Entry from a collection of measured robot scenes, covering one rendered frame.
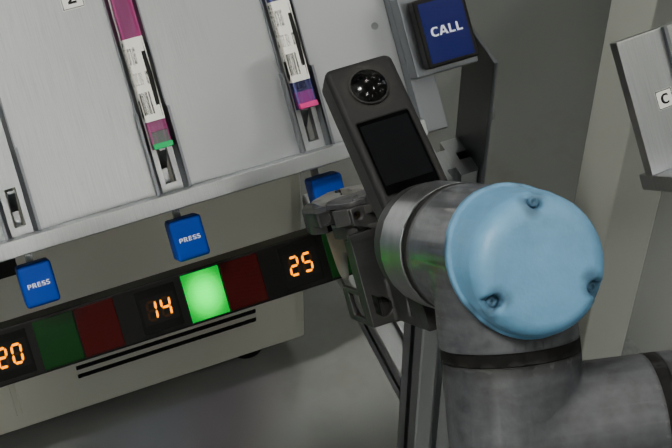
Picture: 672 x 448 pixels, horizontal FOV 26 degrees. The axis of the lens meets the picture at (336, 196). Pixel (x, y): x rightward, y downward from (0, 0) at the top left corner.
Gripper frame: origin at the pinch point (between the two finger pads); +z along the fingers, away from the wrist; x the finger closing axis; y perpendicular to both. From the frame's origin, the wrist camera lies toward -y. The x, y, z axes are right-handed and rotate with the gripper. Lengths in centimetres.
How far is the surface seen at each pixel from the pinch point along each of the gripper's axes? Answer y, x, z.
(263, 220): 6, 5, 53
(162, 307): 4.4, -14.0, 2.8
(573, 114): 10, 62, 93
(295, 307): 19, 9, 65
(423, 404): 25.0, 10.6, 29.0
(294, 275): 5.1, -3.9, 2.8
